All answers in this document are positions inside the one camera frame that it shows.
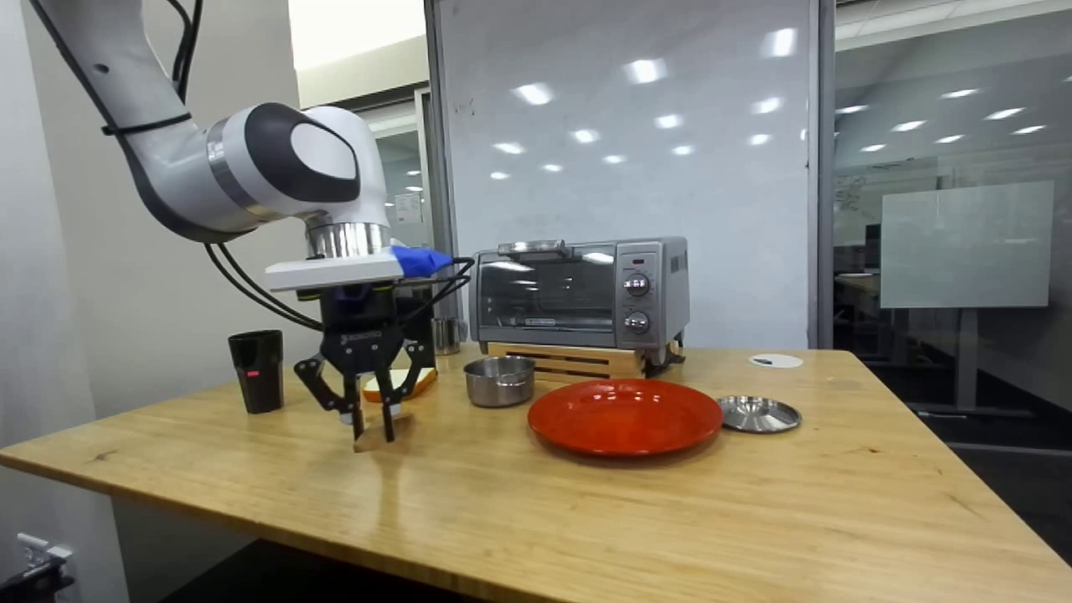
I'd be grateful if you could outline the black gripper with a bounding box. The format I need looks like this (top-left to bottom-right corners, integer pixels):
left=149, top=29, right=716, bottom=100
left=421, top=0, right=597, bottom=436
left=291, top=281, right=440, bottom=454

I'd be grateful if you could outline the wooden spatula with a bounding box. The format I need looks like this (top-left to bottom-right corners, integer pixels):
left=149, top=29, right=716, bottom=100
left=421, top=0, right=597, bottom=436
left=353, top=397, right=419, bottom=448

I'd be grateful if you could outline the slice of white bread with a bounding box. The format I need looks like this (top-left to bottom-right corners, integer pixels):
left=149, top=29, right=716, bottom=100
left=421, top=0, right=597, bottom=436
left=357, top=364, right=441, bottom=405

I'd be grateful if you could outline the red plate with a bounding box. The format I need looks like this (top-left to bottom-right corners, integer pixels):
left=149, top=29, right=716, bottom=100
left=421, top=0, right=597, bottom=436
left=521, top=374, right=726, bottom=463

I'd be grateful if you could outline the black plastic tumbler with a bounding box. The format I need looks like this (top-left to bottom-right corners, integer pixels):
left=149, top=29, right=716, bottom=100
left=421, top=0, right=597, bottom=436
left=225, top=330, right=288, bottom=416

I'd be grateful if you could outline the small steel pot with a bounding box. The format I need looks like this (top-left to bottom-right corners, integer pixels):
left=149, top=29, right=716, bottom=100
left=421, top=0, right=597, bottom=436
left=462, top=354, right=540, bottom=411

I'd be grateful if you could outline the wooden slatted trivet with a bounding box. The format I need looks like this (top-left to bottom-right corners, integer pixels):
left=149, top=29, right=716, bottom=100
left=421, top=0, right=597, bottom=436
left=490, top=343, right=649, bottom=384

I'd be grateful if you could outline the silver toaster oven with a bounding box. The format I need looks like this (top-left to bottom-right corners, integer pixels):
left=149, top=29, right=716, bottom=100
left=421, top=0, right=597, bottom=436
left=468, top=234, right=693, bottom=378

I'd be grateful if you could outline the black clamp stand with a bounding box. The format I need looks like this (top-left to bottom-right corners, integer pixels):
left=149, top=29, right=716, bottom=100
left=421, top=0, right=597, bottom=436
left=0, top=529, right=78, bottom=603

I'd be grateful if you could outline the small steel lid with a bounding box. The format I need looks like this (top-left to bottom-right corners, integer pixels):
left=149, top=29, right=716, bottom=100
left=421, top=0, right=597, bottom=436
left=716, top=392, right=803, bottom=438

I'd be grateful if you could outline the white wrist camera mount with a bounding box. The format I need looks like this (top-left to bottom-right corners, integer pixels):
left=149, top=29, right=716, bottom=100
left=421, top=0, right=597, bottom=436
left=260, top=243, right=459, bottom=300

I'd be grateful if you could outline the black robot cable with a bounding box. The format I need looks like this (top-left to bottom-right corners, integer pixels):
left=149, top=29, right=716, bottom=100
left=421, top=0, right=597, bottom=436
left=164, top=0, right=478, bottom=336

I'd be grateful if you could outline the grey partition post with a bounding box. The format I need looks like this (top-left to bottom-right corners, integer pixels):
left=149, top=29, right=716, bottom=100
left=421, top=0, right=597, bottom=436
left=807, top=0, right=841, bottom=351

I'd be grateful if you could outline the wall whiteboard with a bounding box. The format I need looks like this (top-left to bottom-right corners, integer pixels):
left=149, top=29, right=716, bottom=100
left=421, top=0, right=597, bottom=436
left=877, top=178, right=1058, bottom=313

